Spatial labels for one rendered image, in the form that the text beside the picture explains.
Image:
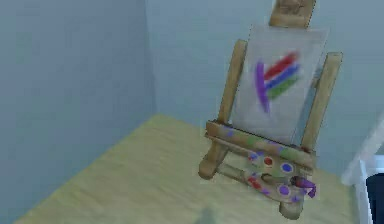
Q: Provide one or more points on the white canvas with coloured strokes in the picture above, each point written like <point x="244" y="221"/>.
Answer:
<point x="276" y="100"/>

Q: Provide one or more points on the wooden paint palette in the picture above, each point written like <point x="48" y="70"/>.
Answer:
<point x="276" y="176"/>

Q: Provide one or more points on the white framed window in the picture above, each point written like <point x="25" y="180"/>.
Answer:
<point x="370" y="186"/>

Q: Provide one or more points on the wooden painting easel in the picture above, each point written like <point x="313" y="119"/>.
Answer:
<point x="321" y="100"/>

